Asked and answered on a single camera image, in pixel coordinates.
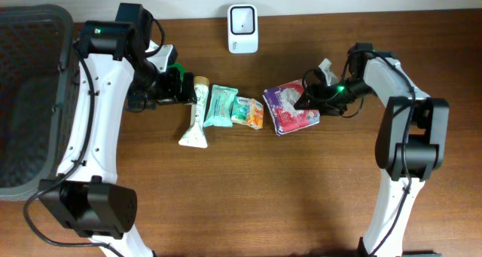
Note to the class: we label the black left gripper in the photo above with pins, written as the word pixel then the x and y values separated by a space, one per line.
pixel 171 92

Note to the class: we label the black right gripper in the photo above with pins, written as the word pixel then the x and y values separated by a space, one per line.
pixel 318 97

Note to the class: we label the green lid jar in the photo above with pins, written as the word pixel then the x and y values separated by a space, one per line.
pixel 177 67

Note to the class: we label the mint green wipes pack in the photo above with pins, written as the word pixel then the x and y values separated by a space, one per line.
pixel 221 105

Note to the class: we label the red purple tissue pack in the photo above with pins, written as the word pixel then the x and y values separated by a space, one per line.
pixel 280 103

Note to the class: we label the white cream tube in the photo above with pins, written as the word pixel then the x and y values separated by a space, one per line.
pixel 194 136

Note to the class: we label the small green tissue packet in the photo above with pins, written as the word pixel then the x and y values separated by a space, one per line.
pixel 240 110

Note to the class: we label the orange tissue packet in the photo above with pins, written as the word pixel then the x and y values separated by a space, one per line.
pixel 255 117

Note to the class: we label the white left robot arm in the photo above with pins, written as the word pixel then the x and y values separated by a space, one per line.
pixel 121 69

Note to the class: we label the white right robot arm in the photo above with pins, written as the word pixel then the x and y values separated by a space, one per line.
pixel 410 144

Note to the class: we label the dark grey plastic basket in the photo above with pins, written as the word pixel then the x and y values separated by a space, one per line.
pixel 39 91

